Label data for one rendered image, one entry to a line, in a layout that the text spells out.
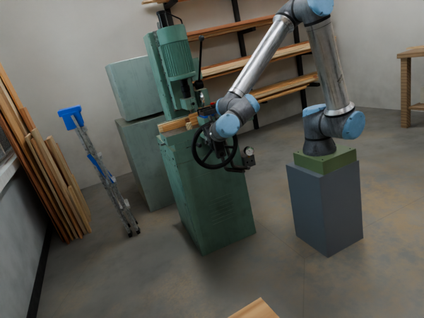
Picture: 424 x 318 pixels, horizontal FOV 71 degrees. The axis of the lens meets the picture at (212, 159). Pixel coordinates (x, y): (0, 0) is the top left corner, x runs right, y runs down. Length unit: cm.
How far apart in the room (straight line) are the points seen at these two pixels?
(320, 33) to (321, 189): 81
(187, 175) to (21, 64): 280
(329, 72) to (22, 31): 347
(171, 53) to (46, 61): 248
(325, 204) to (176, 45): 127
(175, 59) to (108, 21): 241
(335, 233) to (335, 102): 81
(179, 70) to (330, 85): 87
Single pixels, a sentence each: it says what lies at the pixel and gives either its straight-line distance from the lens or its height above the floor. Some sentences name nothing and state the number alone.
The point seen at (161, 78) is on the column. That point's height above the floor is 122.
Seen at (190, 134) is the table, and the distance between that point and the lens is 184.
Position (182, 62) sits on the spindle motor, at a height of 129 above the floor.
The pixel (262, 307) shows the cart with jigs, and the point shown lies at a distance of 107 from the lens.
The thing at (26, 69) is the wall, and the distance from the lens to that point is 417.
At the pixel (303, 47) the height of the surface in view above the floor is 109.
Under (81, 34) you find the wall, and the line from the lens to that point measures 417.
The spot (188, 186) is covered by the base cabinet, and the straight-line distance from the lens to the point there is 192.
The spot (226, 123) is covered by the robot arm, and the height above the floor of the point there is 104.
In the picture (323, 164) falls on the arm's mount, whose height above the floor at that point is 62.
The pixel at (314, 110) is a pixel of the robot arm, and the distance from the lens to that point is 174.
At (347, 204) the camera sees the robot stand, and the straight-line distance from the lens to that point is 196.
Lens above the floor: 131
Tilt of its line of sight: 19 degrees down
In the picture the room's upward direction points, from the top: 13 degrees counter-clockwise
